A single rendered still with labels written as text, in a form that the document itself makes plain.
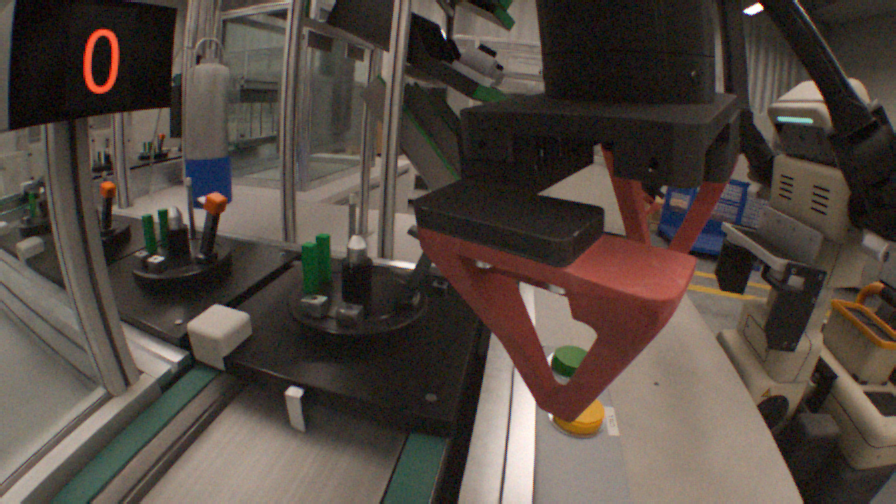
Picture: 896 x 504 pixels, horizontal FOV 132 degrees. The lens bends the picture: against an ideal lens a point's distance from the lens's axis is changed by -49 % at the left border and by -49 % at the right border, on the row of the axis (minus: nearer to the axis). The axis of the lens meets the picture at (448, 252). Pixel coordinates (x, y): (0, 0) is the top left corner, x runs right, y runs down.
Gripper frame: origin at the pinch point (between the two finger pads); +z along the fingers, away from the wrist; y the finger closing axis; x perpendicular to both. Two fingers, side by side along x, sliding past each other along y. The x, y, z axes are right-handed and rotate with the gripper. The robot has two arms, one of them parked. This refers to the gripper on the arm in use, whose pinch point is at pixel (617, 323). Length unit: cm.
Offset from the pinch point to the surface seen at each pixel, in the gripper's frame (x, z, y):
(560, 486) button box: -1.2, 13.5, 1.1
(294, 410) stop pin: -18.9, 10.9, 10.0
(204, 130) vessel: -118, -9, -8
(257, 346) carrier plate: -25.6, 8.3, 9.5
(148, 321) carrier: -35.2, 5.4, 18.3
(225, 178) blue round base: -120, 7, -11
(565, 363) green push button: -7.7, 14.3, -9.9
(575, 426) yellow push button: -3.1, 13.7, -3.9
